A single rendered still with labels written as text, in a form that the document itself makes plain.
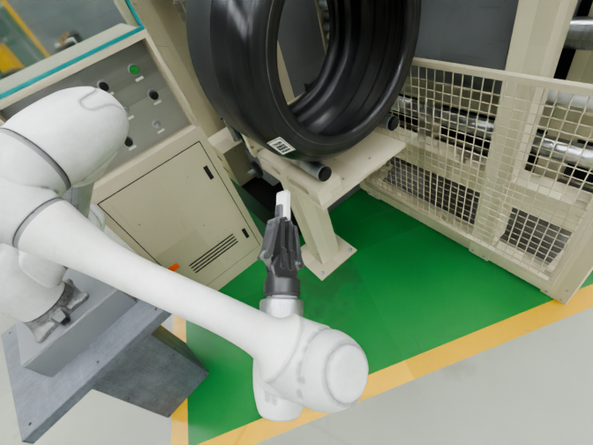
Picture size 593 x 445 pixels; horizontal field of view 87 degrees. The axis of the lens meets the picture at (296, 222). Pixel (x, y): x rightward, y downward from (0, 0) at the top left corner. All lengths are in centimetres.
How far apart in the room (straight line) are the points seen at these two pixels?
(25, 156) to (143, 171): 83
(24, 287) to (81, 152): 62
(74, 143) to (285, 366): 50
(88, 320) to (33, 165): 69
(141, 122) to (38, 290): 69
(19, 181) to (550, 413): 163
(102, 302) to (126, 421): 87
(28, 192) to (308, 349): 48
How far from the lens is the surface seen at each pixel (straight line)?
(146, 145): 146
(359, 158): 109
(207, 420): 170
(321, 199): 93
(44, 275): 122
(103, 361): 122
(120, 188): 145
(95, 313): 123
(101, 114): 71
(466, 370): 155
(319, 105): 115
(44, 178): 64
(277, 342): 46
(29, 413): 134
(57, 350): 127
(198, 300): 48
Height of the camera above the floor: 146
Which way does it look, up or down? 45 degrees down
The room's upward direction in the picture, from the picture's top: 22 degrees counter-clockwise
